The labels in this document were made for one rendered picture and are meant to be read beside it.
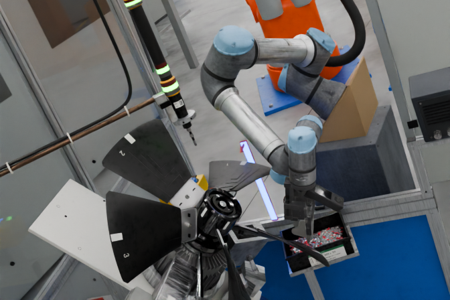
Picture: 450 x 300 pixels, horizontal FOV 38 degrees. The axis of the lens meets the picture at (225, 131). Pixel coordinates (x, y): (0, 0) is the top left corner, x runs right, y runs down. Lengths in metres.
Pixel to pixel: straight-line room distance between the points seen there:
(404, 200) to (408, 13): 1.46
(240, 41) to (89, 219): 0.70
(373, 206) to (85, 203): 0.95
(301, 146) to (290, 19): 3.85
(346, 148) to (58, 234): 1.05
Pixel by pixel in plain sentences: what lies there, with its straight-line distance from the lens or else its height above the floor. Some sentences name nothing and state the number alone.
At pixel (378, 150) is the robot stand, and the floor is 0.96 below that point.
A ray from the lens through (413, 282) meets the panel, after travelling 2.48.
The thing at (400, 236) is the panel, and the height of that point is 0.70.
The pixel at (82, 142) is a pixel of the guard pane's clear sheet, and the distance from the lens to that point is 2.66.
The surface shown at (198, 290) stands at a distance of 1.74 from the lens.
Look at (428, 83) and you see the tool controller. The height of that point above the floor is 1.24.
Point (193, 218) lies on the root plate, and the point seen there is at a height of 1.23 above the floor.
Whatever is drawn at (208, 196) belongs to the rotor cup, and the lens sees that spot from 1.80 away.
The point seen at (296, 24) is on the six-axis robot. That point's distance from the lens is 5.57.
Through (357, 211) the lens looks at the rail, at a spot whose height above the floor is 0.84.
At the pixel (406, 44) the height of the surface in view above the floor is 0.86.
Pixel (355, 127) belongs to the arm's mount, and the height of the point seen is 1.04.
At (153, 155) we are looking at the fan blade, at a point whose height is 1.38.
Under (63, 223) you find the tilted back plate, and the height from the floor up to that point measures 1.31.
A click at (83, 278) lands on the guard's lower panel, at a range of 2.50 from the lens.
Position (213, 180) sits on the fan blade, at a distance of 2.04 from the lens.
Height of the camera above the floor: 2.05
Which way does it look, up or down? 22 degrees down
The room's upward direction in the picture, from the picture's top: 23 degrees counter-clockwise
